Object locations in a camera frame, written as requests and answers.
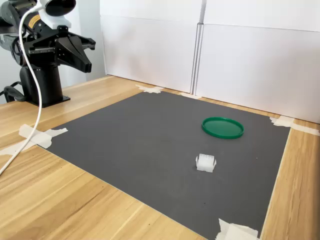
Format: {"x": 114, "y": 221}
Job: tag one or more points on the white tape cross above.
{"x": 45, "y": 136}
{"x": 285, "y": 122}
{"x": 235, "y": 231}
{"x": 150, "y": 89}

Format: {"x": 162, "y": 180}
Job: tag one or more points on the dark grey mat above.
{"x": 150, "y": 150}

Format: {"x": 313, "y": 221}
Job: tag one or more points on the round green lid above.
{"x": 222, "y": 127}

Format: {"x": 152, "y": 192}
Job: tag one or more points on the white partition panel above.
{"x": 150, "y": 50}
{"x": 262, "y": 62}

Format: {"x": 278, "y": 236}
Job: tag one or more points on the small white plastic terminal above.
{"x": 205, "y": 165}

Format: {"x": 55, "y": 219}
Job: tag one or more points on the small white tape strip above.
{"x": 190, "y": 95}

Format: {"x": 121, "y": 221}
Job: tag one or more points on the round wrist camera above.
{"x": 61, "y": 6}

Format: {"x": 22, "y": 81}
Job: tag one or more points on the clear partition joiner profile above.
{"x": 197, "y": 57}

